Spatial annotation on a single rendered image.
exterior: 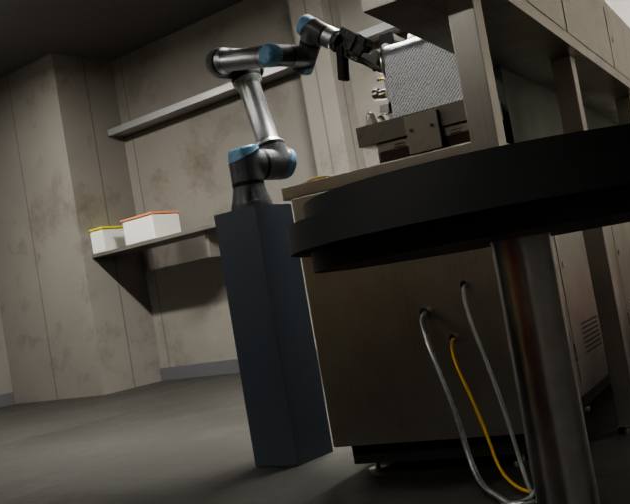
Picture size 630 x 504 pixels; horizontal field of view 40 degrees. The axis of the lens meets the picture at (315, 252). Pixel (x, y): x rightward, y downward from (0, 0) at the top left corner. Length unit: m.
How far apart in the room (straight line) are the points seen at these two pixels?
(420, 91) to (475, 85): 0.89
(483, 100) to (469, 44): 0.12
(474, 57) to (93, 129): 6.76
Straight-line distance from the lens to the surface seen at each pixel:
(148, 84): 8.41
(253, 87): 3.31
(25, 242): 8.72
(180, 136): 8.07
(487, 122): 1.87
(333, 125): 6.66
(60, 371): 8.49
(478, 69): 1.89
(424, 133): 2.51
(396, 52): 2.82
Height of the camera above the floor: 0.56
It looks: 3 degrees up
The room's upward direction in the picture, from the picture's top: 10 degrees counter-clockwise
